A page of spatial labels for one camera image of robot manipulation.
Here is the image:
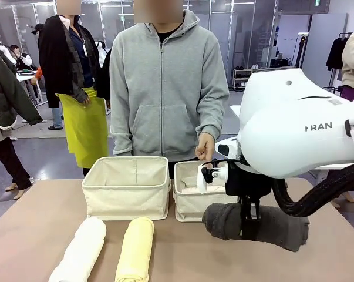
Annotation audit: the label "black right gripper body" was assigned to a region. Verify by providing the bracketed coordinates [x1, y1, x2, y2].
[225, 162, 274, 204]

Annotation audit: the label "dark grey towel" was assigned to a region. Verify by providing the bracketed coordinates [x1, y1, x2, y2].
[202, 202, 311, 253]

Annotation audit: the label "yellow towel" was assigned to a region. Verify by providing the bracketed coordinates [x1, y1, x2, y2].
[114, 217, 156, 282]

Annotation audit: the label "person's right forearm grey sleeve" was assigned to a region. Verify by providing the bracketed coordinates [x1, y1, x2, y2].
[109, 96, 135, 157]

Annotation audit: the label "person's left forearm grey sleeve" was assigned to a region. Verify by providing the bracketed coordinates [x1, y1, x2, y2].
[195, 88, 231, 140]

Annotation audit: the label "person's left hand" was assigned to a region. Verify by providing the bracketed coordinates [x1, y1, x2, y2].
[194, 132, 217, 161]

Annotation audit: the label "beige fabric basket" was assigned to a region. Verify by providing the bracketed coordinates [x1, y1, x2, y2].
[173, 160, 242, 223]
[82, 156, 172, 221]

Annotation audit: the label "white table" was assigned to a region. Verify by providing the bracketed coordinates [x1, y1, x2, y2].
[230, 105, 354, 180]

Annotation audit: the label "white shoe rack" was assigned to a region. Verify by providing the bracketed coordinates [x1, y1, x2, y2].
[232, 66, 254, 92]

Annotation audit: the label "black suitcase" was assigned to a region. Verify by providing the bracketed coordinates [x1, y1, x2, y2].
[269, 58, 292, 68]

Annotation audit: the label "person in grey hoodie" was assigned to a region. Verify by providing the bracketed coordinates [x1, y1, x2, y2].
[109, 0, 231, 163]

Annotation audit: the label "black clothes rack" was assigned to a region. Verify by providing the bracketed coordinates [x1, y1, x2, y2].
[322, 32, 354, 95]

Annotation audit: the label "black tripod pole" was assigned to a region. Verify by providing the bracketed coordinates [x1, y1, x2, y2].
[294, 33, 310, 70]

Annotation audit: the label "hanging black garment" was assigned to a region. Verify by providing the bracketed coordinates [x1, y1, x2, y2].
[325, 36, 349, 72]

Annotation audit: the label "rolled white towel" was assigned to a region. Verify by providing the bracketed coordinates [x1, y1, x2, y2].
[48, 217, 107, 282]

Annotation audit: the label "seated person black white jacket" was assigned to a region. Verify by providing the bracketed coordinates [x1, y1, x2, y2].
[9, 44, 34, 72]

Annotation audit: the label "person in dark green jacket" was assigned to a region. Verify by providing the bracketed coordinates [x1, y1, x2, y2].
[0, 41, 44, 201]

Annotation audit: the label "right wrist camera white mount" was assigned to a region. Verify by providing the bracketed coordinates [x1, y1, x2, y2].
[196, 160, 230, 195]

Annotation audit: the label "black sleeved right arm cables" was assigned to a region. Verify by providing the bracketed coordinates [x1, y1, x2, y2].
[271, 163, 354, 217]

